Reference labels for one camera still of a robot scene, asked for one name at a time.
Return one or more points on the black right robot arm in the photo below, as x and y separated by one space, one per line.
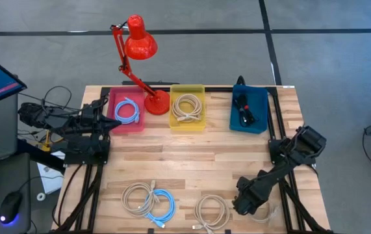
307 141

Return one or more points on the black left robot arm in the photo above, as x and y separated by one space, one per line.
42 117

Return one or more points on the yellow plastic bin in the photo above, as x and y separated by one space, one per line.
175 126

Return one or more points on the pink plastic bin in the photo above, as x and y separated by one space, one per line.
130 128

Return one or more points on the grey desk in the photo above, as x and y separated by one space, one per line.
9 175

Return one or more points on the yellow clamp tool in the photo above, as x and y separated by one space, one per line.
46 143

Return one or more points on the black computer mouse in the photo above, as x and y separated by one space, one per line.
9 206

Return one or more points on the white tape roll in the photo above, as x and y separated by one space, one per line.
38 196

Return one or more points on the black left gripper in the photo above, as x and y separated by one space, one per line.
91 123

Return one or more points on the white paper sheet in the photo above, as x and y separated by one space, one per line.
52 182

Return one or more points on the blue plastic bin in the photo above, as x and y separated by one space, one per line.
260 123

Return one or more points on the red desk lamp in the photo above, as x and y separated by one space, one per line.
139 42

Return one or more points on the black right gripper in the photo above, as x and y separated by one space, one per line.
251 190

